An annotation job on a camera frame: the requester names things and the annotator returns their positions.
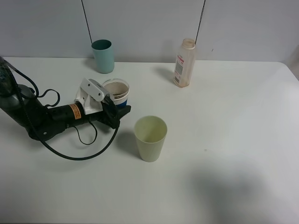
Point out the light green plastic cup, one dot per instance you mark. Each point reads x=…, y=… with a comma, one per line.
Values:
x=150, y=133

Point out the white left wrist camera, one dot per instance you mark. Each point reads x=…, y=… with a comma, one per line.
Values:
x=90, y=95

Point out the clear plastic drink bottle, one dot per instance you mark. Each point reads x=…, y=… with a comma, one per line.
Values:
x=184, y=63

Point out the glass cup with blue sleeve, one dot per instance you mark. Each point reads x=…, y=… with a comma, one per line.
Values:
x=119, y=89

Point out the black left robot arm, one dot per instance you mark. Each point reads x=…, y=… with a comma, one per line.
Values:
x=19, y=98

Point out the teal plastic cup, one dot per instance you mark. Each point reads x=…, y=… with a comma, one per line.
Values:
x=103, y=55

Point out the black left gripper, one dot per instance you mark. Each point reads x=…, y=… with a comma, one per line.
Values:
x=50, y=122

